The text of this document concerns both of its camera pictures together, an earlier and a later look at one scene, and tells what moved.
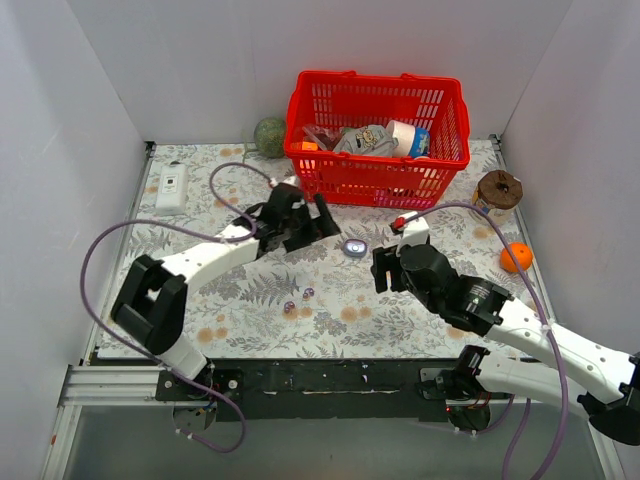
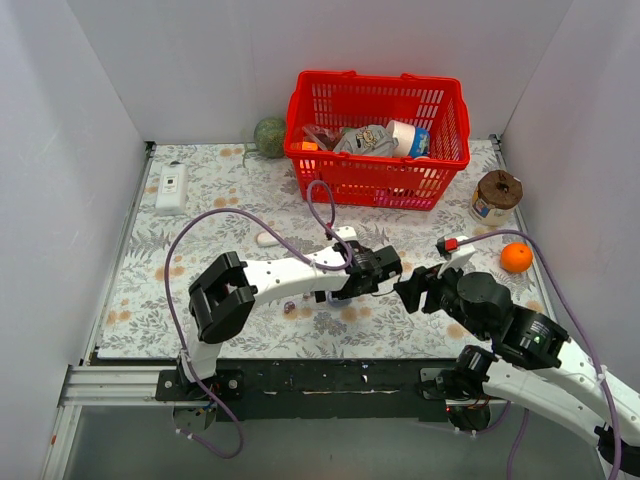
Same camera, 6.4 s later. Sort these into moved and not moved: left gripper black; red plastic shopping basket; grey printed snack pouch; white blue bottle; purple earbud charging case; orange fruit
Moved: left gripper black; purple earbud charging case
Not moved: orange fruit; grey printed snack pouch; white blue bottle; red plastic shopping basket
